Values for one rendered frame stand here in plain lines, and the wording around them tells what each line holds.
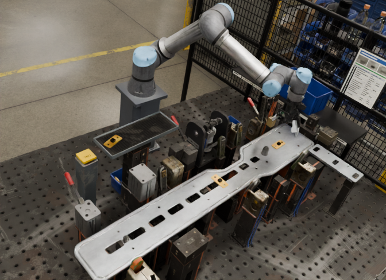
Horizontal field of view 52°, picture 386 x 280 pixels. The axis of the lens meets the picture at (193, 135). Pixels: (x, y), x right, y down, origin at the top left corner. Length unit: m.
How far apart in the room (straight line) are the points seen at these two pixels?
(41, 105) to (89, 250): 2.49
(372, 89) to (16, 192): 1.96
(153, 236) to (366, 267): 1.13
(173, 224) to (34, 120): 2.31
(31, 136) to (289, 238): 2.30
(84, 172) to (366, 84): 1.60
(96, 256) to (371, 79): 1.70
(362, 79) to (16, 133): 2.67
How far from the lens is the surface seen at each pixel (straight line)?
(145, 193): 1.67
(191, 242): 1.55
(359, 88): 2.44
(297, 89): 1.89
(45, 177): 2.21
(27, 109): 3.83
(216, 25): 1.77
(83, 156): 1.64
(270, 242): 2.07
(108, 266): 1.51
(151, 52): 2.02
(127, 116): 2.17
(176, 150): 1.78
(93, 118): 3.70
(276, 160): 2.04
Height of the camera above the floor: 2.29
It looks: 39 degrees down
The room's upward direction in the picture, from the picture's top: 12 degrees clockwise
